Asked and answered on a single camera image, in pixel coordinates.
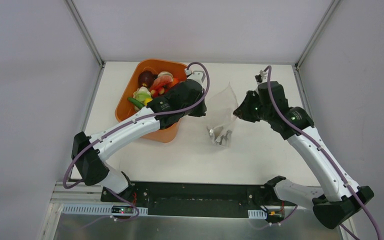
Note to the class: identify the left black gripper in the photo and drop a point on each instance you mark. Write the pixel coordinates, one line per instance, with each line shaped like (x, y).
(198, 108)

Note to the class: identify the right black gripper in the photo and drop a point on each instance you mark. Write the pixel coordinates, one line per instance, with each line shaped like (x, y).
(245, 108)

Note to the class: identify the clear zip top bag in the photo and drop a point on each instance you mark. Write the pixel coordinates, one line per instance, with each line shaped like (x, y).
(220, 109)

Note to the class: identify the white toy cauliflower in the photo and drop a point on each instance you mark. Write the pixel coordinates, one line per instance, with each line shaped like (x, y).
(141, 94)

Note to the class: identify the grey toy fish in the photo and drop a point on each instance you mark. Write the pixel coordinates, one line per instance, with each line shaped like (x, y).
(220, 136)

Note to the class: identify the yellow toy corn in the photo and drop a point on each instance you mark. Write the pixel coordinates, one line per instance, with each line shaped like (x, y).
(147, 100)

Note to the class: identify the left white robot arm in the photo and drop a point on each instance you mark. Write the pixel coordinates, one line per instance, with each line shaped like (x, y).
(90, 153)

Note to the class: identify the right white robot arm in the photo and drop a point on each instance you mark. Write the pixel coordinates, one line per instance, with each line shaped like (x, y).
(339, 196)

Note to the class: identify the toy watermelon slice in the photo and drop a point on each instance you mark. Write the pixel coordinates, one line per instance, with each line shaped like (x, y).
(160, 82)

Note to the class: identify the dark red toy apple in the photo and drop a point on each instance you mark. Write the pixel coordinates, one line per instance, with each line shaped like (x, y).
(146, 79)

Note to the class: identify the green toy cucumber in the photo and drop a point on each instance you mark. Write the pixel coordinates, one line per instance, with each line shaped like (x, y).
(137, 104)

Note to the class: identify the orange plastic bin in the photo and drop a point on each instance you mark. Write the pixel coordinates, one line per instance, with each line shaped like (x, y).
(125, 109)

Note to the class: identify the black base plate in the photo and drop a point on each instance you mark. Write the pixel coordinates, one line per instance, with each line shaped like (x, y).
(200, 199)

